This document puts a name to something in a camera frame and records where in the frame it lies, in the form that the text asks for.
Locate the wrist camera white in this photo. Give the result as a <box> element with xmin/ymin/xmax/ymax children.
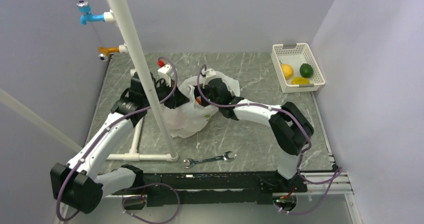
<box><xmin>157</xmin><ymin>59</ymin><xmax>175</xmax><ymax>88</ymax></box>
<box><xmin>201</xmin><ymin>68</ymin><xmax>217</xmax><ymax>86</ymax></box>

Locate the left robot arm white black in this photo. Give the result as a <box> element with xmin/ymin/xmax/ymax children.
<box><xmin>50</xmin><ymin>73</ymin><xmax>150</xmax><ymax>214</ymax></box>

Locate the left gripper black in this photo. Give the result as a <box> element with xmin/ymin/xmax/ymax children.
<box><xmin>144</xmin><ymin>78</ymin><xmax>190</xmax><ymax>110</ymax></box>

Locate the orange plastic faucet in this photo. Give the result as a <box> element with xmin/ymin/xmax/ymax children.
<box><xmin>98</xmin><ymin>46</ymin><xmax>120</xmax><ymax>62</ymax></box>

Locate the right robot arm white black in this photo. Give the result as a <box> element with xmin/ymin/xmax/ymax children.
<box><xmin>196</xmin><ymin>78</ymin><xmax>315</xmax><ymax>192</ymax></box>

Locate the yellow fake mango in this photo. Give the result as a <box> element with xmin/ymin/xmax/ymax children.
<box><xmin>291</xmin><ymin>76</ymin><xmax>310</xmax><ymax>85</ymax></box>

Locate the green fake lime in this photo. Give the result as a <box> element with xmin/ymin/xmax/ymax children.
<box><xmin>299</xmin><ymin>63</ymin><xmax>314</xmax><ymax>79</ymax></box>

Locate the purple cable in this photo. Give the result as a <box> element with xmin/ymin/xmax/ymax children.
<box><xmin>196</xmin><ymin>64</ymin><xmax>343</xmax><ymax>216</ymax></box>
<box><xmin>55</xmin><ymin>56</ymin><xmax>181</xmax><ymax>224</ymax></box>

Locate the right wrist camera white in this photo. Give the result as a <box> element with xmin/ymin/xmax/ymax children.
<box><xmin>201</xmin><ymin>68</ymin><xmax>217</xmax><ymax>86</ymax></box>

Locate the white PVC pipe frame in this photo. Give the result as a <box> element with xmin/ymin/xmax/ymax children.
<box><xmin>0</xmin><ymin>0</ymin><xmax>179</xmax><ymax>162</ymax></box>

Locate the blue plastic faucet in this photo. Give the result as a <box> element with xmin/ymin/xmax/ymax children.
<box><xmin>76</xmin><ymin>0</ymin><xmax>105</xmax><ymax>26</ymax></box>

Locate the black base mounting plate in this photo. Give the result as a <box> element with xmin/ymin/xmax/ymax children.
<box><xmin>114</xmin><ymin>171</ymin><xmax>308</xmax><ymax>207</ymax></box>

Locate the silver open-end wrench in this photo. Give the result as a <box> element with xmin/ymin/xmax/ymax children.
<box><xmin>183</xmin><ymin>151</ymin><xmax>237</xmax><ymax>169</ymax></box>

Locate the red fake tomato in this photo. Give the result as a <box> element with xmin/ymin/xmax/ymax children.
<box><xmin>195</xmin><ymin>97</ymin><xmax>202</xmax><ymax>105</ymax></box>

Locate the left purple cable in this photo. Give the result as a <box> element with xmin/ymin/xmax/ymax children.
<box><xmin>55</xmin><ymin>56</ymin><xmax>181</xmax><ymax>224</ymax></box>

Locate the white perforated plastic basket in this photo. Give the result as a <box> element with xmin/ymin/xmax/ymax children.
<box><xmin>271</xmin><ymin>43</ymin><xmax>326</xmax><ymax>93</ymax></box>

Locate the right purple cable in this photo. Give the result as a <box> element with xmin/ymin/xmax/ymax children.
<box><xmin>196</xmin><ymin>64</ymin><xmax>343</xmax><ymax>216</ymax></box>

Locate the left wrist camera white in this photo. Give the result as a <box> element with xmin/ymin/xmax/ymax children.
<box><xmin>157</xmin><ymin>59</ymin><xmax>175</xmax><ymax>88</ymax></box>

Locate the aluminium rail frame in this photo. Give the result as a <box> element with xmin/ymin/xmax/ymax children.
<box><xmin>55</xmin><ymin>170</ymin><xmax>353</xmax><ymax>224</ymax></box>

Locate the translucent white plastic bag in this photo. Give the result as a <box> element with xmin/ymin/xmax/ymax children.
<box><xmin>163</xmin><ymin>70</ymin><xmax>241</xmax><ymax>139</ymax></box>

